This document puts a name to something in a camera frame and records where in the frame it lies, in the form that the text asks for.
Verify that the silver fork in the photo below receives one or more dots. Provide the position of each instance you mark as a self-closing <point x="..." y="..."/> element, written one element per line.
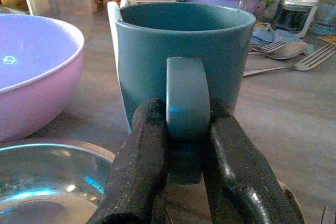
<point x="302" y="62"/>
<point x="271" y="47"/>

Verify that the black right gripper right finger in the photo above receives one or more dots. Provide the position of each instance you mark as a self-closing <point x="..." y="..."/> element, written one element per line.
<point x="236" y="166"/>

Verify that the clear glass vessel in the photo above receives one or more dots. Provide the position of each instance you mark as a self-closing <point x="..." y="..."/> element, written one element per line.
<point x="325" y="14"/>

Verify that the large lilac bowl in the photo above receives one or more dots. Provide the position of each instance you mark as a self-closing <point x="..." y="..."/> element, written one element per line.
<point x="34" y="72"/>

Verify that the shiny steel bowl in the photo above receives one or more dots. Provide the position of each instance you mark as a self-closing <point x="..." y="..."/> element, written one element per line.
<point x="47" y="179"/>

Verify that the silver spoon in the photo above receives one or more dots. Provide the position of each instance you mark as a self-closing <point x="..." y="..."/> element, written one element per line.
<point x="284" y="51"/>

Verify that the teal ceramic mug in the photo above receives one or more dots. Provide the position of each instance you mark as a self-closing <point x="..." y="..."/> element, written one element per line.
<point x="183" y="51"/>

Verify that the glass jar with metal lid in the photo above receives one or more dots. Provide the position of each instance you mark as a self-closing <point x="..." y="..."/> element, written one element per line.
<point x="295" y="14"/>

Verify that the white ceramic mug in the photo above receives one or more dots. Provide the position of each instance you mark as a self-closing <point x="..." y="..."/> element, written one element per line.
<point x="115" y="32"/>

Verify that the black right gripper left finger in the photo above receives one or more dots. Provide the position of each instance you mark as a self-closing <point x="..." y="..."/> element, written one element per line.
<point x="136" y="161"/>

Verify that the blue paper packet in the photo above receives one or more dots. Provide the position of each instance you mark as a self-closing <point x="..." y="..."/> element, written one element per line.
<point x="265" y="36"/>

